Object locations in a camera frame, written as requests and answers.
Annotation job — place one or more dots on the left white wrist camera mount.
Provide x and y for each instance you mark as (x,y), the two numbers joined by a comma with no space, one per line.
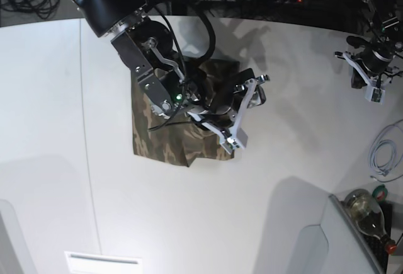
(375,90)

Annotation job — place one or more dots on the clear plastic bottle red cap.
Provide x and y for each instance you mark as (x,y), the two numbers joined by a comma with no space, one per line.
(368,217)

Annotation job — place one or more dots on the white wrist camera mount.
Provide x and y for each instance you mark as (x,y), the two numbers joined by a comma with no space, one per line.
(375,90)
(231,137)

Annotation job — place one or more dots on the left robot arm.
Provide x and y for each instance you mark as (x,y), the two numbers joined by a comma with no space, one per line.
(386,43)

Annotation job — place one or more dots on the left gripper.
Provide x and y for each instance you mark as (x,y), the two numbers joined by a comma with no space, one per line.
(374,59)

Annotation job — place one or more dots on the camouflage t-shirt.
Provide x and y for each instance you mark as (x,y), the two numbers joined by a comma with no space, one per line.
(178,145)

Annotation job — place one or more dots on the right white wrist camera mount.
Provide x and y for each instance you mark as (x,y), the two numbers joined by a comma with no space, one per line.
(231,137)

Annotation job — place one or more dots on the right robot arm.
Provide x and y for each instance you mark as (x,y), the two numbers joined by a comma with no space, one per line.
(173,84)

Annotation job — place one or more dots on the green tape roll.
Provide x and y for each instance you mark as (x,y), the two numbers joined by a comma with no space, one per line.
(380,193)

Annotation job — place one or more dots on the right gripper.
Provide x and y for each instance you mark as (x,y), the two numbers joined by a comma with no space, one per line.
(223,100)

